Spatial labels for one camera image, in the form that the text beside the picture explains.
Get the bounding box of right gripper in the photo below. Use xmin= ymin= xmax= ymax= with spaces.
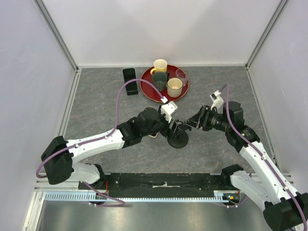
xmin=183 ymin=104 xmax=231 ymax=132

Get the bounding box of black round suction base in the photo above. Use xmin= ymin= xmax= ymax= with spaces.
xmin=167 ymin=140 xmax=189 ymax=149

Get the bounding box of pink case smartphone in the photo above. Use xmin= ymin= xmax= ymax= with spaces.
xmin=148 ymin=133 xmax=158 ymax=138

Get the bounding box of white case smartphone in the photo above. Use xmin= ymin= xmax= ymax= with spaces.
xmin=122 ymin=68 xmax=138 ymax=92

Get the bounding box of black phone stand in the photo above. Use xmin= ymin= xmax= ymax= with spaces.
xmin=126 ymin=90 xmax=139 ymax=96

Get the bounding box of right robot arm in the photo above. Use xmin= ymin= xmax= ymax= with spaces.
xmin=185 ymin=102 xmax=308 ymax=231

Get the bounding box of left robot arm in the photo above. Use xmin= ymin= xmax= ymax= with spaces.
xmin=41 ymin=107 xmax=189 ymax=189

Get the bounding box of cream faceted cup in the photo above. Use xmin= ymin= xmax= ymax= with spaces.
xmin=167 ymin=78 xmax=183 ymax=98

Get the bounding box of clear drinking glass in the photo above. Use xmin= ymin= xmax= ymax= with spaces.
xmin=175 ymin=68 xmax=188 ymax=87

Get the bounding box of dark green mug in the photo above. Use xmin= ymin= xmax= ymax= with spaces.
xmin=152 ymin=72 xmax=168 ymax=91

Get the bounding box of yellow mug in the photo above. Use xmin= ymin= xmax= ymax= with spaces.
xmin=150 ymin=59 xmax=167 ymax=75

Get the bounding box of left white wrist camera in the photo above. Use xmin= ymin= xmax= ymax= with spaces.
xmin=160 ymin=96 xmax=178 ymax=123

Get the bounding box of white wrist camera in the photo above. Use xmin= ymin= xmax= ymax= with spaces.
xmin=160 ymin=96 xmax=178 ymax=123
xmin=210 ymin=90 xmax=224 ymax=111

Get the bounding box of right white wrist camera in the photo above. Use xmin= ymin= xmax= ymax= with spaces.
xmin=210 ymin=90 xmax=224 ymax=111

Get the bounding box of grey slotted cable duct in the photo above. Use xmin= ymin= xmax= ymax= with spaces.
xmin=45 ymin=192 xmax=228 ymax=203

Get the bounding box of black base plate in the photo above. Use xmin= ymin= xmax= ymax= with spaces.
xmin=91 ymin=173 xmax=238 ymax=198

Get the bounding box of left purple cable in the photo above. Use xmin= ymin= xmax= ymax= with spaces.
xmin=36 ymin=78 xmax=167 ymax=207

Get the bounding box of purple cable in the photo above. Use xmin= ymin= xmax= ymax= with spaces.
xmin=220 ymin=84 xmax=308 ymax=231
xmin=36 ymin=78 xmax=167 ymax=207

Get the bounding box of right aluminium frame post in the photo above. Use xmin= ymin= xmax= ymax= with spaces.
xmin=245 ymin=0 xmax=289 ymax=70

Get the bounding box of aluminium frame post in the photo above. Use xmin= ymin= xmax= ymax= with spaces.
xmin=34 ymin=0 xmax=78 ymax=72
xmin=245 ymin=0 xmax=289 ymax=70

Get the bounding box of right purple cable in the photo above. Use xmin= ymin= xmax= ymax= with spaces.
xmin=220 ymin=84 xmax=308 ymax=231

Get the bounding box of left aluminium frame post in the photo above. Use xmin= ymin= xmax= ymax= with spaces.
xmin=34 ymin=0 xmax=78 ymax=72

